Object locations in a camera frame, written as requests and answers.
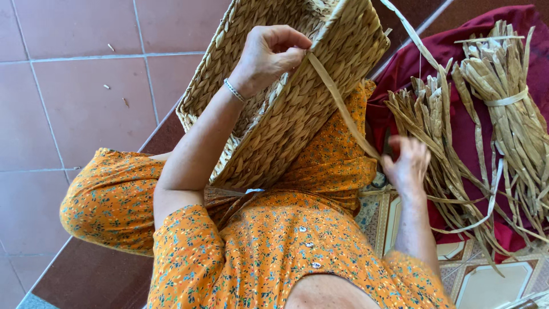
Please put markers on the dark red cloth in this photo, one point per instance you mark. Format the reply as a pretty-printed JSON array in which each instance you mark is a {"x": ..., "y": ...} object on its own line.
[{"x": 463, "y": 128}]

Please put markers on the tied bundle of dried straw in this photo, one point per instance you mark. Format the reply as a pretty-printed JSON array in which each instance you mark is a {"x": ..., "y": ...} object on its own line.
[{"x": 510, "y": 128}]

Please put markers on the woven straw basket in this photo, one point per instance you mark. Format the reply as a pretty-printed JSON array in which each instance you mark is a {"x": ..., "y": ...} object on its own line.
[{"x": 296, "y": 103}]

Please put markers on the pale curved straw strip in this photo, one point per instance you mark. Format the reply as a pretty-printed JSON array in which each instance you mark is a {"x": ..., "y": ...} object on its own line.
[{"x": 493, "y": 189}]

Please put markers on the patterned floor mat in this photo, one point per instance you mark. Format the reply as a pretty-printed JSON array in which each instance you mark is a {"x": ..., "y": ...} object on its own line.
[{"x": 476, "y": 279}]

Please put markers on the orange floral dress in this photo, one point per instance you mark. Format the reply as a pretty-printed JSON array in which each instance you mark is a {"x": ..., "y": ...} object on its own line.
[{"x": 257, "y": 249}]

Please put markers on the loose bundle of dried straw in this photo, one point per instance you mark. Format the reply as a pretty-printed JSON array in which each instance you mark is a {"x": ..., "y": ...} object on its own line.
[{"x": 433, "y": 128}]

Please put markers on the person's left hand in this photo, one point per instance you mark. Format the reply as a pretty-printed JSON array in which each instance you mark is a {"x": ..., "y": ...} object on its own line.
[{"x": 261, "y": 55}]

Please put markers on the person's right fingers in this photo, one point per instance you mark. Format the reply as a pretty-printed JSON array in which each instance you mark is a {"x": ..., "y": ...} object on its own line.
[{"x": 405, "y": 150}]

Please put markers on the long dried straw strand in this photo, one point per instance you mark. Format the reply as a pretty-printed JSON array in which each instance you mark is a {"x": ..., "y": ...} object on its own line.
[{"x": 414, "y": 36}]

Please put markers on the pale straw tie band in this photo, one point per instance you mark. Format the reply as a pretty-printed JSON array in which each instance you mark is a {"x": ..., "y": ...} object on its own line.
[{"x": 508, "y": 101}]

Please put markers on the person's right hand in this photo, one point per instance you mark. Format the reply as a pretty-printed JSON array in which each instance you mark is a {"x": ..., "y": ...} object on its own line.
[{"x": 407, "y": 169}]

